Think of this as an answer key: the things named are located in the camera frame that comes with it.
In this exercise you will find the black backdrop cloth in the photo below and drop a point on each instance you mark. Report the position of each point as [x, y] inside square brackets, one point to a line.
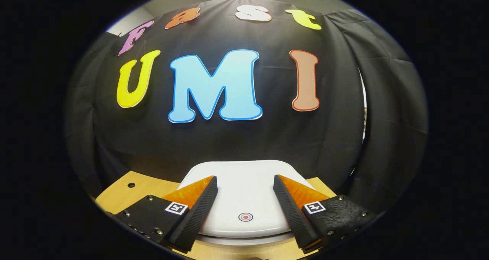
[114, 145]

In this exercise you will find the white desktop garbage bin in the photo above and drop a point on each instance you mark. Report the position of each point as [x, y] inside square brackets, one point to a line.
[244, 191]

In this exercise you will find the wooden desktop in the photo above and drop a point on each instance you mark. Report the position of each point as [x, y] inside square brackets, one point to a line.
[118, 199]

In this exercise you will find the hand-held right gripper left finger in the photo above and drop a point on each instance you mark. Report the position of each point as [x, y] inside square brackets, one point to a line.
[198, 218]

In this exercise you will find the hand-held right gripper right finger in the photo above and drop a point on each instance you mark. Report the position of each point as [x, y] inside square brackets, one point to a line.
[292, 216]

